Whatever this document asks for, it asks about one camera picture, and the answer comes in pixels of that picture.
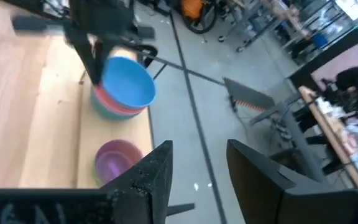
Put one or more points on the large blue bowl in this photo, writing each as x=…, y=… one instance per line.
x=129, y=84

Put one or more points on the pink chevron backdrop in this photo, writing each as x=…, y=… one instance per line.
x=346, y=59

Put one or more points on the wooden desk with grey legs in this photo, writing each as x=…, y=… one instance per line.
x=334, y=137

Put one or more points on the large teal bowl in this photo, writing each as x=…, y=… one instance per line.
x=104, y=113

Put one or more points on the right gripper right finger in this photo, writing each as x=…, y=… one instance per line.
x=259, y=193

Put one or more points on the dark panel with orange stripes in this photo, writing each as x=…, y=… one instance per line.
x=247, y=91

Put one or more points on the orange canister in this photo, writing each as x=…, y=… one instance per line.
x=191, y=9

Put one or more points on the blue bin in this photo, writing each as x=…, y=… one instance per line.
x=319, y=40

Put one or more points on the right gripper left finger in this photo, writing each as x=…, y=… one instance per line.
x=141, y=193

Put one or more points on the person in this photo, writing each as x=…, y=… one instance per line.
x=356, y=79

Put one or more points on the black wheel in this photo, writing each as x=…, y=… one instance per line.
x=197, y=30

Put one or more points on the small purple translucent bowl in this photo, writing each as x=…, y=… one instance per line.
x=113, y=165

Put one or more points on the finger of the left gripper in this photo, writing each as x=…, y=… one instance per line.
x=89, y=56
x=145, y=32

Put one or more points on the large pink bowl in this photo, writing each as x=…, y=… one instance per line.
x=120, y=112

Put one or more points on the large coral red bowl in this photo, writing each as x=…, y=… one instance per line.
x=104, y=96

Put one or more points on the wooden shelf with black frame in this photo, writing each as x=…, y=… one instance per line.
x=117, y=130

